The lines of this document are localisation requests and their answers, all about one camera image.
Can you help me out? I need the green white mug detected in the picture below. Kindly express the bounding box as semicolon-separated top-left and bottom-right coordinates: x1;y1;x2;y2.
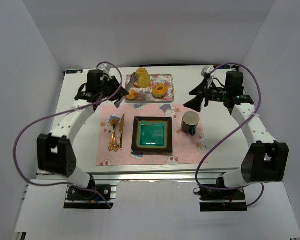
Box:
181;111;200;136

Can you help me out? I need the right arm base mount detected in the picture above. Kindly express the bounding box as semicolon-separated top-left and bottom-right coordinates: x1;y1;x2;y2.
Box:
193;172;248;213

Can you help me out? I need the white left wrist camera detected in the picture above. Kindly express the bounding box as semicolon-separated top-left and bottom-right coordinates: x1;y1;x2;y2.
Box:
98;63;111;78

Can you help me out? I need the orange glazed donut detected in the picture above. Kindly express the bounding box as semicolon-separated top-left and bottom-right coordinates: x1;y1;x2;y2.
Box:
152;83;168;98

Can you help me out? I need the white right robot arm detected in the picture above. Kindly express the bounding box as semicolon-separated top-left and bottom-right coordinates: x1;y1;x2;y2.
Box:
184;67;289;191

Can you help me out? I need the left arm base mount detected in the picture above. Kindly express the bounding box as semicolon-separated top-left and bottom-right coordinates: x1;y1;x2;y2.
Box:
63;177;116;210

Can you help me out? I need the gold fork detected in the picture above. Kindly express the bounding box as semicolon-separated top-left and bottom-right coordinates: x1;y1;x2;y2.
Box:
108;118;119;152

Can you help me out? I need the gold knife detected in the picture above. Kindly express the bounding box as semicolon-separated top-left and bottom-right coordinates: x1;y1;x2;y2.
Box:
119;114;125;150

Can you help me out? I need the aluminium table rail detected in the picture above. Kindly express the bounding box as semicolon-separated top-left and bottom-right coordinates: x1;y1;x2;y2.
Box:
39;170;231;183

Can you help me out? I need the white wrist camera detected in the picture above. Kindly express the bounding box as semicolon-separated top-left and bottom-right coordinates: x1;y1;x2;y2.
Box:
201;65;214;80
98;63;111;78

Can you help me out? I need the floral rectangular tray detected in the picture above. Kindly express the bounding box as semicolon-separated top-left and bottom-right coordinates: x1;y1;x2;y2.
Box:
125;73;175;103

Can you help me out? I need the seeded bread slice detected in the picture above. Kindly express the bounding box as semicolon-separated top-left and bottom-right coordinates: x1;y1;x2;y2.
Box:
136;68;151;88

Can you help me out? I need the pink bunny placemat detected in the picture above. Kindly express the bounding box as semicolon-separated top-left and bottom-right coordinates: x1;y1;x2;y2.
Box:
96;103;207;167

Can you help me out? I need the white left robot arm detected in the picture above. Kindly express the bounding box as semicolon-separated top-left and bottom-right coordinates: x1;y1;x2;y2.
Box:
37;66;129;197

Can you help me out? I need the black teal square plate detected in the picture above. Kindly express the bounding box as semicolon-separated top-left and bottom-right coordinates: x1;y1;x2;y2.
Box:
131;116;173;154

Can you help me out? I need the round bun front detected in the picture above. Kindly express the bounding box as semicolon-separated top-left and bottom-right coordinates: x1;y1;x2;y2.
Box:
125;89;138;101

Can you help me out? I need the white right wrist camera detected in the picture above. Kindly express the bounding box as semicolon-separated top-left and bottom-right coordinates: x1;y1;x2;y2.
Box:
201;65;214;80

